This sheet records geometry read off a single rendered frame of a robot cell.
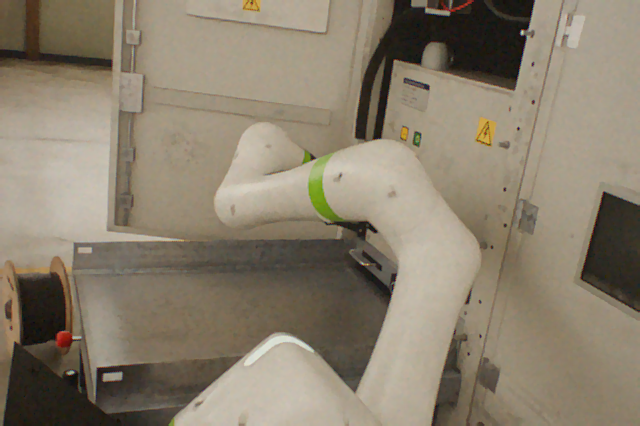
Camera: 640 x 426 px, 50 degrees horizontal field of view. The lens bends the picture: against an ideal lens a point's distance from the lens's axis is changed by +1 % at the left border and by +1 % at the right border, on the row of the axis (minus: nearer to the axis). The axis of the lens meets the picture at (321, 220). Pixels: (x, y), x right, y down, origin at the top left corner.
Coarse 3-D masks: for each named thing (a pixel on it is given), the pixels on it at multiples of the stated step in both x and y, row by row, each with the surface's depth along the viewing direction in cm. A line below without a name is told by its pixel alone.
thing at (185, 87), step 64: (128, 0) 172; (192, 0) 169; (256, 0) 169; (320, 0) 170; (128, 64) 176; (192, 64) 177; (256, 64) 177; (320, 64) 177; (128, 128) 179; (192, 128) 182; (320, 128) 182; (128, 192) 186; (192, 192) 187
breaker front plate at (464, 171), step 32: (448, 96) 147; (480, 96) 137; (512, 96) 128; (384, 128) 173; (416, 128) 159; (448, 128) 147; (448, 160) 147; (480, 160) 137; (448, 192) 147; (480, 192) 136; (480, 224) 136
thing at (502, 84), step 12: (396, 60) 167; (432, 72) 153; (444, 72) 148; (456, 72) 160; (468, 72) 165; (480, 72) 169; (480, 84) 137; (492, 84) 141; (504, 84) 144; (516, 84) 149
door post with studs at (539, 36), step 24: (552, 0) 112; (552, 24) 112; (528, 48) 118; (528, 72) 117; (528, 96) 117; (528, 120) 117; (504, 144) 122; (504, 168) 124; (504, 192) 123; (504, 216) 123; (504, 240) 123; (480, 288) 129; (480, 312) 129; (456, 336) 134; (480, 336) 129; (456, 408) 137
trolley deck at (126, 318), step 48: (96, 288) 151; (144, 288) 154; (192, 288) 157; (240, 288) 161; (288, 288) 164; (336, 288) 168; (96, 336) 131; (144, 336) 133; (192, 336) 136; (240, 336) 139; (336, 336) 144
